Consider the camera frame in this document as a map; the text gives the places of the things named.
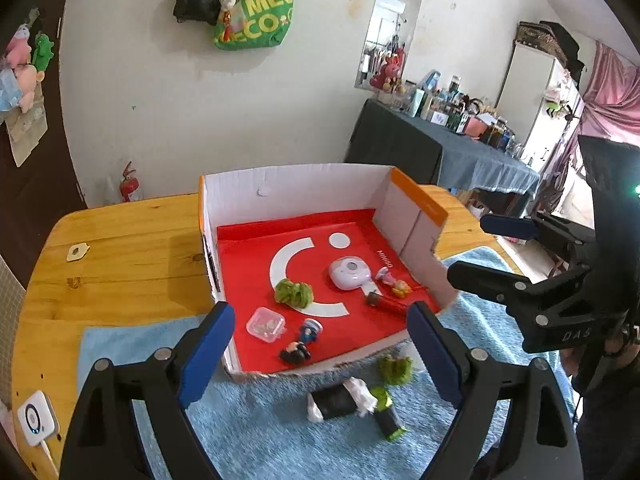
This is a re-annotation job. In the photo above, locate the green fuzzy clump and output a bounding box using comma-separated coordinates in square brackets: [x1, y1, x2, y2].
[378, 354, 413, 386]

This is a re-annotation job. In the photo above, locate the clear small plastic box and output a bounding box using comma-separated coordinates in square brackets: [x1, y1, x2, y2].
[245, 307, 286, 344]

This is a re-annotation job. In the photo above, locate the yellow cartoon boy figurine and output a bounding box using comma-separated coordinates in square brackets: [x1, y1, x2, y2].
[392, 280, 412, 299]

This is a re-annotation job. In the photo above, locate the blue black figurine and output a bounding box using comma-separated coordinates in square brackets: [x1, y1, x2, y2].
[279, 318, 323, 366]

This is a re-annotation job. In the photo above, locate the black white sock roll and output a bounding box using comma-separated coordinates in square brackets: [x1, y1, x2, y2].
[307, 377, 376, 424]

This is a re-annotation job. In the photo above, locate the pink cartoon figurine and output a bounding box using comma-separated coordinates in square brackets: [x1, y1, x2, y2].
[375, 266, 397, 287]

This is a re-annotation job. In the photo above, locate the green fuzzy ball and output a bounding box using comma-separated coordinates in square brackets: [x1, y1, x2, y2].
[273, 278, 314, 310]

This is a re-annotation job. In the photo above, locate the pink round device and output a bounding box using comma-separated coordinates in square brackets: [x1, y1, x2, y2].
[329, 256, 371, 292]

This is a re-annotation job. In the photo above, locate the light blue towel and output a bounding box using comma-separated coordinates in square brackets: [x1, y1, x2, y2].
[77, 244, 582, 480]

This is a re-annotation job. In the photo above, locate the white refrigerator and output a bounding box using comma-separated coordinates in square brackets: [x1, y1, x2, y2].
[497, 44, 582, 174]

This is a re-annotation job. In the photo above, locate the orange cardboard box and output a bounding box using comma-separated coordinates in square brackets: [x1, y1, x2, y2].
[198, 164, 457, 380]

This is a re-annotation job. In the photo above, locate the table with blue cloth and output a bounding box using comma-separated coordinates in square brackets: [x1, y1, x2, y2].
[344, 99, 540, 217]

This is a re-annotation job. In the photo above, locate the pink curtain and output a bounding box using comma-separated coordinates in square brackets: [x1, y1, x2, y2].
[534, 41, 639, 212]

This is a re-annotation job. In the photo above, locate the small wooden tag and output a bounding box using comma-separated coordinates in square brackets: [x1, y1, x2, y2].
[66, 243, 90, 262]

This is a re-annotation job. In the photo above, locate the white charger device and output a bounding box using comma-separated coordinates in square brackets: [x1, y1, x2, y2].
[17, 390, 58, 448]

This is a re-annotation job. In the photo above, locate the red fire extinguisher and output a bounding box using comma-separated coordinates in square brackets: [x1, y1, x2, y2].
[119, 162, 140, 202]

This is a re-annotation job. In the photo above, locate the red pink plush doll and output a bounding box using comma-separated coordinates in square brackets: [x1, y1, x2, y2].
[369, 49, 405, 93]

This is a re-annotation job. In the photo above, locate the green tote bag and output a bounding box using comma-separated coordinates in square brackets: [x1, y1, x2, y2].
[213, 0, 295, 51]

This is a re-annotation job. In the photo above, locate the peach plush toy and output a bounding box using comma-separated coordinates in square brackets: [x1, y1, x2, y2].
[0, 64, 44, 114]

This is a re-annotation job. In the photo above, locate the green plush toy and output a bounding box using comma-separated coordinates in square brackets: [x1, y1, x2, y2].
[32, 32, 54, 72]

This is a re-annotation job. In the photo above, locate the pink plush toy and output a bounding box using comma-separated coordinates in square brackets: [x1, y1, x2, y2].
[4, 24, 32, 68]

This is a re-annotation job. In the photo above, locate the white charger cable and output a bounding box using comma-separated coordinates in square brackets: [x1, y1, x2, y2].
[40, 440, 61, 476]

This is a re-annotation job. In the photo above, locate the wall mirror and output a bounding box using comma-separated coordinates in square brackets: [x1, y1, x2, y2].
[355, 0, 422, 91]

